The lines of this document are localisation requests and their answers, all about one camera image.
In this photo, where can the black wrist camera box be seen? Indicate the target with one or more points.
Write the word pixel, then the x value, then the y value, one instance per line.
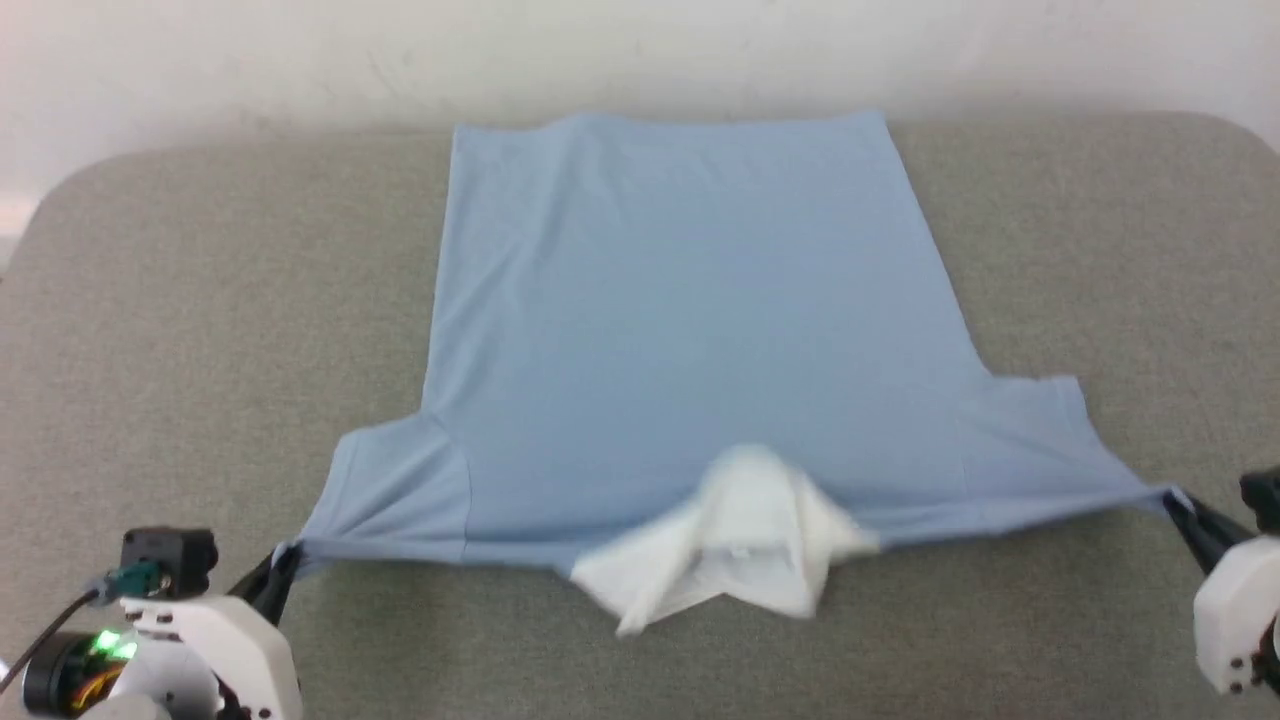
pixel 168 558
pixel 1262 498

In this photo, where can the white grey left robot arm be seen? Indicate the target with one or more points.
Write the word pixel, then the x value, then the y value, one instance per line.
pixel 60 680

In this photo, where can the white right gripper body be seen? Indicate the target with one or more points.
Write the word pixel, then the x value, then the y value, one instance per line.
pixel 1235 610

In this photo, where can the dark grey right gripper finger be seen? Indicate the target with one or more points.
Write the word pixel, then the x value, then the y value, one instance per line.
pixel 1208 552
pixel 1212 525

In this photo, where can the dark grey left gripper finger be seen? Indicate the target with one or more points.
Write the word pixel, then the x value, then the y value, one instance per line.
pixel 268 575
pixel 280 595

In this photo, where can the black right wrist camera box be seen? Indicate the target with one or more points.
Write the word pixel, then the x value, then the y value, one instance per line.
pixel 1262 498

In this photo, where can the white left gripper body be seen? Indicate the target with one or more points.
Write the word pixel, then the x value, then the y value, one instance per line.
pixel 240 650

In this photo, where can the light blue t-shirt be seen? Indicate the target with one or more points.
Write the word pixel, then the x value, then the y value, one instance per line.
pixel 680 320

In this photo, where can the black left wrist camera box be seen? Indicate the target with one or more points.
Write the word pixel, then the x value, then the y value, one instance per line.
pixel 168 558

